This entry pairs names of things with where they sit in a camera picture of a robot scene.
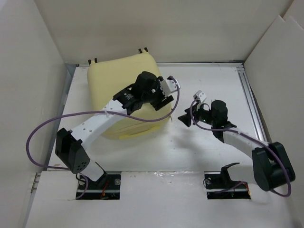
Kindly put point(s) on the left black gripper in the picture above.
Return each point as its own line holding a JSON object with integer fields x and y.
{"x": 163, "y": 99}

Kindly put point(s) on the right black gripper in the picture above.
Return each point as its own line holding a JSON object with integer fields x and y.
{"x": 185, "y": 118}

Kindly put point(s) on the yellow suitcase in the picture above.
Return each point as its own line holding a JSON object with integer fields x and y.
{"x": 105, "y": 79}

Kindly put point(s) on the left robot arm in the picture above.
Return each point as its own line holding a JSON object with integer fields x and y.
{"x": 71, "y": 145}

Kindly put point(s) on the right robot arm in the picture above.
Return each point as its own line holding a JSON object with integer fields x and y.
{"x": 271, "y": 165}

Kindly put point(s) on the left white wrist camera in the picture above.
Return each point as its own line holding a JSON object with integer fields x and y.
{"x": 169, "y": 86}

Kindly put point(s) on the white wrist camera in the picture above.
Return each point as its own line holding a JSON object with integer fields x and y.
{"x": 200, "y": 96}
{"x": 169, "y": 86}

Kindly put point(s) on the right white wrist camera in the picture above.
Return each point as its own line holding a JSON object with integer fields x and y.
{"x": 200, "y": 96}

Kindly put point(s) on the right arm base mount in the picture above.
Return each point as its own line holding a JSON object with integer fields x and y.
{"x": 219, "y": 185}

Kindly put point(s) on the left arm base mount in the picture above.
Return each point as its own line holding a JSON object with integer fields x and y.
{"x": 109, "y": 191}

